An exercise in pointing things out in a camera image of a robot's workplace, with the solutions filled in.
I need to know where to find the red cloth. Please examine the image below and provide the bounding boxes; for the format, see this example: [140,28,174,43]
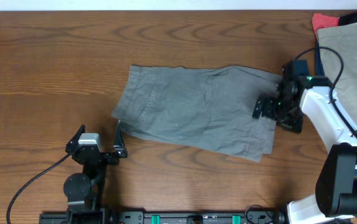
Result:
[312,14,340,34]

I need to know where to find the beige folded trousers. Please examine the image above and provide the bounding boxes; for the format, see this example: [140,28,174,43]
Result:
[317,19,357,144]

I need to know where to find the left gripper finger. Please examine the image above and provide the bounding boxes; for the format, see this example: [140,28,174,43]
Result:
[113,124,125,147]
[68,124,85,146]

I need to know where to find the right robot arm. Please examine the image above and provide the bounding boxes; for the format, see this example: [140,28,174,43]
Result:
[252,76,357,223]

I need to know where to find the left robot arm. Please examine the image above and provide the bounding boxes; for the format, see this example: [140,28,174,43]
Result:
[64,125,128,224]

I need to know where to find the navy blue cloth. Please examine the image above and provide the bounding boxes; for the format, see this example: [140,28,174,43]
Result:
[314,42,325,77]

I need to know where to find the grey shorts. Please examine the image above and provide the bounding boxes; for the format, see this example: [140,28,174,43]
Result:
[112,65,281,162]

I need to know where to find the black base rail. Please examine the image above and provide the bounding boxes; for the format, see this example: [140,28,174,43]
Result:
[39,205,289,224]

